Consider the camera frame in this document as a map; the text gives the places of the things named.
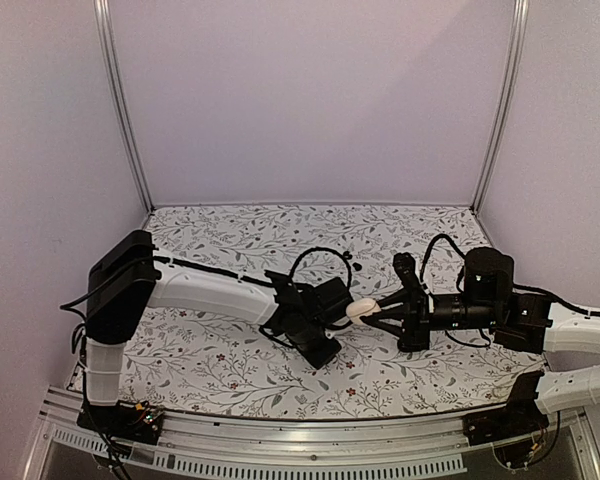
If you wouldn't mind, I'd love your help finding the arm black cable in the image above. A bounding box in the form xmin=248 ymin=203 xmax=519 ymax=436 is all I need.
xmin=287 ymin=246 xmax=354 ymax=301
xmin=422 ymin=233 xmax=474 ymax=291

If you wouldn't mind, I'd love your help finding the floral patterned table mat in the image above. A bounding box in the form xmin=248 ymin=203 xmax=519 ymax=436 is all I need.
xmin=120 ymin=205 xmax=544 ymax=420

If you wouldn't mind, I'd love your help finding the left aluminium frame post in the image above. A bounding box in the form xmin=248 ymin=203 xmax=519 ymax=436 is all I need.
xmin=93 ymin=0 xmax=155 ymax=213

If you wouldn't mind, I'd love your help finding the front aluminium rail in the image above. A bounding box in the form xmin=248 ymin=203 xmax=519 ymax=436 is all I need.
xmin=22 ymin=387 xmax=600 ymax=480

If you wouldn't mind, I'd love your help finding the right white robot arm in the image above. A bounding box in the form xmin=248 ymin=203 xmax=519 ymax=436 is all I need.
xmin=348 ymin=247 xmax=600 ymax=436

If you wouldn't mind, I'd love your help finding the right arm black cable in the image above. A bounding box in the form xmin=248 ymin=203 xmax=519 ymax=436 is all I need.
xmin=422 ymin=233 xmax=474 ymax=291

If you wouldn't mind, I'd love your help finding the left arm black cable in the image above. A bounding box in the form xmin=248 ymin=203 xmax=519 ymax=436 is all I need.
xmin=287 ymin=246 xmax=354 ymax=301

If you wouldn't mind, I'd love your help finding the white earbud charging case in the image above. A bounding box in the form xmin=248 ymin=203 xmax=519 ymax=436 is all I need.
xmin=345 ymin=298 xmax=381 ymax=325

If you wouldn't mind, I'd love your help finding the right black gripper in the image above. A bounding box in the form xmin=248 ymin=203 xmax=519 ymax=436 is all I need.
xmin=366 ymin=285 xmax=500 ymax=349

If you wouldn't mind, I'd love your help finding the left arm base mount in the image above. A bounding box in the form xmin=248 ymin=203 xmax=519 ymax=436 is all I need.
xmin=77 ymin=400 xmax=165 ymax=446

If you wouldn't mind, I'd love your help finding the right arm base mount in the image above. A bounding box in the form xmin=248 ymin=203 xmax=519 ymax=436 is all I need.
xmin=462 ymin=370 xmax=561 ymax=472

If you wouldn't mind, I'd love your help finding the aluminium frame post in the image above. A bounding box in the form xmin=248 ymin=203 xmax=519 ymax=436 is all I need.
xmin=471 ymin=0 xmax=529 ymax=216
xmin=93 ymin=0 xmax=155 ymax=213

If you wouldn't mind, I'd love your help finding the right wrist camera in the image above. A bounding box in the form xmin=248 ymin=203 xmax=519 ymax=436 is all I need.
xmin=393 ymin=253 xmax=425 ymax=295

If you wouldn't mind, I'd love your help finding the right aluminium frame post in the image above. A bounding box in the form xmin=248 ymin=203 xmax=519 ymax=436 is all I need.
xmin=471 ymin=0 xmax=529 ymax=216

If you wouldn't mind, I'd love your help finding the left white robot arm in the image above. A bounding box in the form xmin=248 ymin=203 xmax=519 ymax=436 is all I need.
xmin=60 ymin=230 xmax=353 ymax=434

